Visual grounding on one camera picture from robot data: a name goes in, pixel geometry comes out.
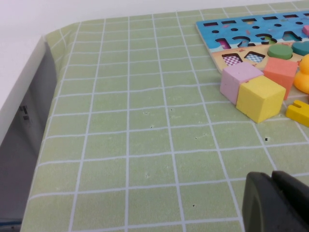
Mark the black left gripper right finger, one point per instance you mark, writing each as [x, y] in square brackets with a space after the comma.
[294, 191]

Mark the yellow H-shaped piece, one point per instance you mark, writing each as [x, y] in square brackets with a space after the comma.
[297, 113]

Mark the yellow rubber duck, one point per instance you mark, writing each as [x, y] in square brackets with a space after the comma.
[303, 79]

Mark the green circle piece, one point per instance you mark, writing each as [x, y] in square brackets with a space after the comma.
[280, 50]

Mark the white and grey side cabinet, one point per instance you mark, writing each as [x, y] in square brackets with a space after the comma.
[24, 84]

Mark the orange foam cube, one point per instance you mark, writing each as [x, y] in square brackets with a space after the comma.
[280, 68]

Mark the blue wooden puzzle board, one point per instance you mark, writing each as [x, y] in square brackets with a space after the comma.
[241, 49]

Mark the green checkered tablecloth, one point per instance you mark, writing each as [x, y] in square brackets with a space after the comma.
[120, 120]

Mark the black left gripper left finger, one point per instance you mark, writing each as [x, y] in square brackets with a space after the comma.
[260, 207]

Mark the yellow foam cube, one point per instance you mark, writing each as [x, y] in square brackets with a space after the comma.
[256, 104]

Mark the pink foam cube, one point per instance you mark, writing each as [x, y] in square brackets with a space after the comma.
[231, 82]

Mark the teal heart piece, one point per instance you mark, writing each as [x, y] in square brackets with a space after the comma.
[301, 48]

